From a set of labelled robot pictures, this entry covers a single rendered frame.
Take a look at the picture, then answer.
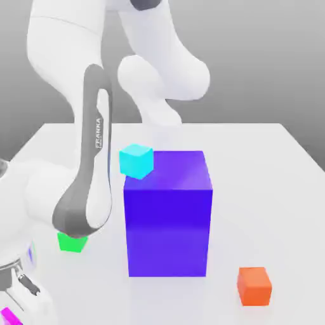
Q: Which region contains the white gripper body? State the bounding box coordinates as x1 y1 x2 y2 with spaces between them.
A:
0 284 57 325

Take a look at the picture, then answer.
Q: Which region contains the small magenta cube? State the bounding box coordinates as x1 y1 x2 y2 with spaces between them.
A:
0 306 24 325

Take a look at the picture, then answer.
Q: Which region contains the small green cube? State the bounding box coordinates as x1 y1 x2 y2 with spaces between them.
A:
56 231 89 254

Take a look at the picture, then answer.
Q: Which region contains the small cyan cube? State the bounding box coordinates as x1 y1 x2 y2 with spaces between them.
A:
118 143 155 180

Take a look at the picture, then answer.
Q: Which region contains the small orange cube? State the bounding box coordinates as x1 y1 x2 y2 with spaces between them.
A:
236 266 273 307

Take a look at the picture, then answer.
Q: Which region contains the large blue box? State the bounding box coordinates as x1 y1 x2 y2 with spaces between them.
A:
123 150 213 278

